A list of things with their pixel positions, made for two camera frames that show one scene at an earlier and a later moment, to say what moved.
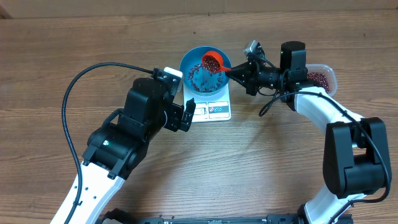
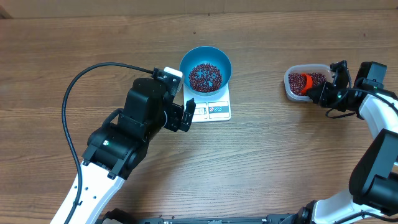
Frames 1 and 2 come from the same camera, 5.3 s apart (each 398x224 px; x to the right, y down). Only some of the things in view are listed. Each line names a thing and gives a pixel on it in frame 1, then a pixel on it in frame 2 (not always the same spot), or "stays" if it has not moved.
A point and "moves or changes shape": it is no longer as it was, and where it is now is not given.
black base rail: [112, 216] stays
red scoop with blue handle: [212, 61] moves or changes shape
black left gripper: [175, 111] stays
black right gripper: [249, 70] -> [326, 89]
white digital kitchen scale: [216, 107] stays
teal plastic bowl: [196, 79] stays
